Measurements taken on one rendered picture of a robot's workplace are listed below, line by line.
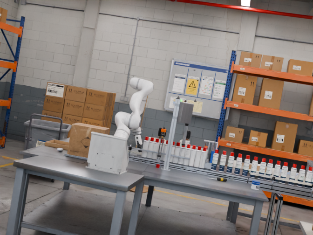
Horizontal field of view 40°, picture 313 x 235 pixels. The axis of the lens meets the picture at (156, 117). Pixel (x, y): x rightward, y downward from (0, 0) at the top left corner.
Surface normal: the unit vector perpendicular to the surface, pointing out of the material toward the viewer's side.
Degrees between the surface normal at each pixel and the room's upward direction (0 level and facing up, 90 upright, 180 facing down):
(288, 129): 89
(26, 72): 90
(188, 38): 90
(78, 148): 90
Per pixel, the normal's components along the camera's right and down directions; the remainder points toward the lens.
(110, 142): -0.22, 0.01
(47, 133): 0.11, 0.14
